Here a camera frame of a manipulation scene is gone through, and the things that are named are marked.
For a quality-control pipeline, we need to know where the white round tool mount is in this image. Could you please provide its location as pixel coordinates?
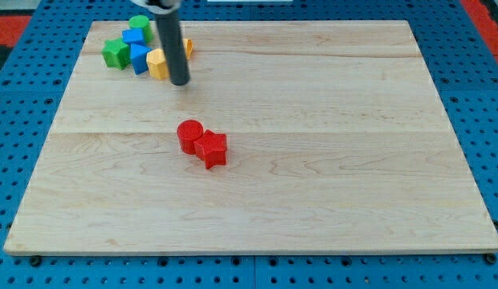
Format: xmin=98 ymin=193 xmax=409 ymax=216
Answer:
xmin=131 ymin=0 xmax=182 ymax=14

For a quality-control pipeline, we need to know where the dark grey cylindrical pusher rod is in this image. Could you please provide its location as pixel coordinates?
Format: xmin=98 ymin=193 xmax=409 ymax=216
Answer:
xmin=154 ymin=10 xmax=190 ymax=86

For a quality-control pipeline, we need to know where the yellow block behind rod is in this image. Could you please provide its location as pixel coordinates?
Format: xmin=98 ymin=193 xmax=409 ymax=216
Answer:
xmin=182 ymin=39 xmax=194 ymax=59

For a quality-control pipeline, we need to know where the green cylinder block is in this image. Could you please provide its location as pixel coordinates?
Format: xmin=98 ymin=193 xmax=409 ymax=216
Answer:
xmin=129 ymin=15 xmax=153 ymax=43

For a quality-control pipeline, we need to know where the yellow hexagon block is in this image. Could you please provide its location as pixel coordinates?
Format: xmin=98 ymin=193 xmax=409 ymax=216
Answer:
xmin=146 ymin=48 xmax=169 ymax=79

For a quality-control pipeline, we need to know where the blue cube block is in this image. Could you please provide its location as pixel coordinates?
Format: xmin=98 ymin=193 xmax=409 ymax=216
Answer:
xmin=122 ymin=28 xmax=146 ymax=46

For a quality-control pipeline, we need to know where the blue triangular block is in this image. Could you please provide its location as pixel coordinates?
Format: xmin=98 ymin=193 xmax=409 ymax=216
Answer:
xmin=130 ymin=43 xmax=151 ymax=75

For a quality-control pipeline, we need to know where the green star block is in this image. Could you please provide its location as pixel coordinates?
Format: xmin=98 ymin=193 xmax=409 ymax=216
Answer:
xmin=101 ymin=38 xmax=131 ymax=70

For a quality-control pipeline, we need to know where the red cylinder block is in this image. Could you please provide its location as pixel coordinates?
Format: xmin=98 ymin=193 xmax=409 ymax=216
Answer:
xmin=177 ymin=120 xmax=204 ymax=155

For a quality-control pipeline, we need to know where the red star block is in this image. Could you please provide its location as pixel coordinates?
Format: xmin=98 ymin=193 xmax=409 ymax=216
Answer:
xmin=194 ymin=129 xmax=227 ymax=169

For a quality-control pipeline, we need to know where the light wooden board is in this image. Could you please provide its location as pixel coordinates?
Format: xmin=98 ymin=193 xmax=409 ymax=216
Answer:
xmin=4 ymin=20 xmax=498 ymax=256

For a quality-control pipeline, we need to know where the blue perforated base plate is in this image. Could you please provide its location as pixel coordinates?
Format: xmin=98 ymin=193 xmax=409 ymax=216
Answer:
xmin=0 ymin=0 xmax=498 ymax=288

